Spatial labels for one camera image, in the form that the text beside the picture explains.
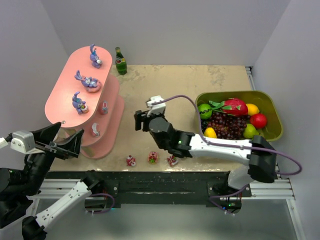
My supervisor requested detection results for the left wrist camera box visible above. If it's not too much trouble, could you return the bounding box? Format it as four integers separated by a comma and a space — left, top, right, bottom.
10, 130, 38, 155

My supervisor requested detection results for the purple grape bunch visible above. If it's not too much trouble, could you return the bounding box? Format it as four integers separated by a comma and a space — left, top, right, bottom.
201, 112, 250, 140

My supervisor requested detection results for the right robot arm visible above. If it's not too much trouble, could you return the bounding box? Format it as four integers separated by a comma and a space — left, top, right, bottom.
134, 110, 277, 190

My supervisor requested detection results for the purple bunny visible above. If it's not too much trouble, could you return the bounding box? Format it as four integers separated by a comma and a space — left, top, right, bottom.
74, 70, 102, 93

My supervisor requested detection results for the red white cake toy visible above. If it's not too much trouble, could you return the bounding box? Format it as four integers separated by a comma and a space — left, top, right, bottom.
126, 155, 136, 167

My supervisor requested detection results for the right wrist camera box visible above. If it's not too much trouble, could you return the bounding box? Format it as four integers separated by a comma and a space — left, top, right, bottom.
146, 95, 166, 117

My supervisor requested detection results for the pink round cake toy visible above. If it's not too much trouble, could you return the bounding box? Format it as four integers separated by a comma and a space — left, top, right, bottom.
147, 151, 159, 164

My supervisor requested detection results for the green glass bottle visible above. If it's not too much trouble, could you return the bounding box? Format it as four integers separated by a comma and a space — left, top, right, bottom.
115, 47, 127, 75

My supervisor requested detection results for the strawberry cake toy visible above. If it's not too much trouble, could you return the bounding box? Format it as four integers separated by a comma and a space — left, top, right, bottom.
167, 155, 179, 167

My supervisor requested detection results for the red apple toy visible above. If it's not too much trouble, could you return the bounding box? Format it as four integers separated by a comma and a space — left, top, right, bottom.
250, 113, 268, 129

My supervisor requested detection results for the purple bunny figure toy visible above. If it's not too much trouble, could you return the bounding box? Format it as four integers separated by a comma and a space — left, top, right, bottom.
89, 44, 102, 69

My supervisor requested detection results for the aluminium rail frame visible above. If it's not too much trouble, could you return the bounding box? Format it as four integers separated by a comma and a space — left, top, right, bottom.
245, 65, 297, 201

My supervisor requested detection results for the small purple bunny cupcake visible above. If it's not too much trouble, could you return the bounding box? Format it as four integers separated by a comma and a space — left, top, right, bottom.
72, 91, 89, 115

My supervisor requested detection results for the yellow lemon toy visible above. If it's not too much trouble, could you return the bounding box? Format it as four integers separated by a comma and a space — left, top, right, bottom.
246, 103, 260, 116

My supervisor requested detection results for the olive green plastic bin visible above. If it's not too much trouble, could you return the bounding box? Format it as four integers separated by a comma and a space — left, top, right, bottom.
195, 90, 283, 142

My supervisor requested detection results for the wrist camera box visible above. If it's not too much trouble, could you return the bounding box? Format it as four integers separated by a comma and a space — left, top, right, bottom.
146, 95, 166, 117
10, 130, 38, 155

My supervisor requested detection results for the yellow mango toy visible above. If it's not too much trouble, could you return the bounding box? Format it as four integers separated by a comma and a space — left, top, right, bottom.
203, 127, 217, 139

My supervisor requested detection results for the pink egg shaped toy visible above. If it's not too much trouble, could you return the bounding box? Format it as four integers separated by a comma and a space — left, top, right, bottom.
99, 100, 109, 115

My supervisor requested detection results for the black base frame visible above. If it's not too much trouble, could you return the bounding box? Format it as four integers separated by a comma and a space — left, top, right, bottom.
43, 171, 251, 209

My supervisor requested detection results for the pink white cake toy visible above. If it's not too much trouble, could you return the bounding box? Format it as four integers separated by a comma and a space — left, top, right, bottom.
90, 122, 100, 138

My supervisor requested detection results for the pink dragon fruit toy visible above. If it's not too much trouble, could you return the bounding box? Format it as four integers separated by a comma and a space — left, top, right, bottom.
209, 98, 249, 117

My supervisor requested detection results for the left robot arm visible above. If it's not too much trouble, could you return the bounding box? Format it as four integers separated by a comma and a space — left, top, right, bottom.
0, 122, 103, 240

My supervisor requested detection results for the green pear toy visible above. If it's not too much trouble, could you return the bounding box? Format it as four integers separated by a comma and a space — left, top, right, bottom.
243, 123, 259, 139

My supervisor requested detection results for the pink tiered shelf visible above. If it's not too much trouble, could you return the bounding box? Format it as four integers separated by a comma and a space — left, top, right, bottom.
44, 46, 125, 159

